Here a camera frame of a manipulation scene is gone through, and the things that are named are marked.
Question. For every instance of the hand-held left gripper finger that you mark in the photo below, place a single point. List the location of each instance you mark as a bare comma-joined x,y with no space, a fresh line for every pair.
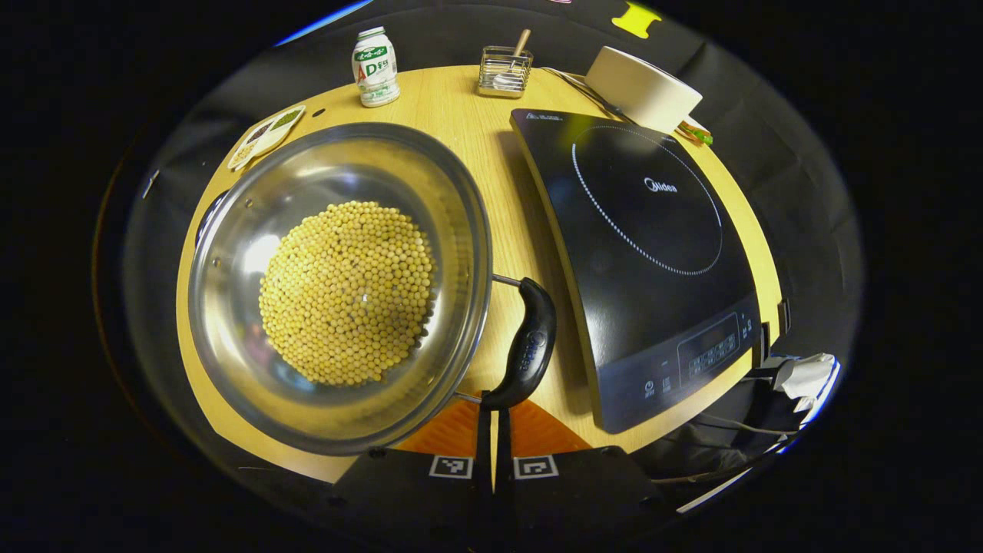
484,461
503,476

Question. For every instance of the pile of yellow soybeans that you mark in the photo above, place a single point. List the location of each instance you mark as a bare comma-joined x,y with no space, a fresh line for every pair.
345,296

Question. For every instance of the black induction cooktop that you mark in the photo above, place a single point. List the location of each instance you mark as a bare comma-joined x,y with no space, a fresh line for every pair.
653,230

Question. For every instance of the crumpled white tissue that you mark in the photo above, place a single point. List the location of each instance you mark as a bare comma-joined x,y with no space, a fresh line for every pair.
806,376

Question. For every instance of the toy sandwich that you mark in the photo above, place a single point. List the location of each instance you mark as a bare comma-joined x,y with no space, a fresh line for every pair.
695,134

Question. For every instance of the white divided dish with beans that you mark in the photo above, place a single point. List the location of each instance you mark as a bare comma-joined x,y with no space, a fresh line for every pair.
265,137

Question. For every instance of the white milk bottle green label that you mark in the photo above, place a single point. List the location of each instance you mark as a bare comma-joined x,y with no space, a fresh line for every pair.
376,73

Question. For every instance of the white toaster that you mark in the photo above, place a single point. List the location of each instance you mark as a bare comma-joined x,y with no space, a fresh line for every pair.
641,88

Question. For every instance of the silver cloth clip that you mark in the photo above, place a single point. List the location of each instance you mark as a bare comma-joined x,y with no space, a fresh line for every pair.
150,184

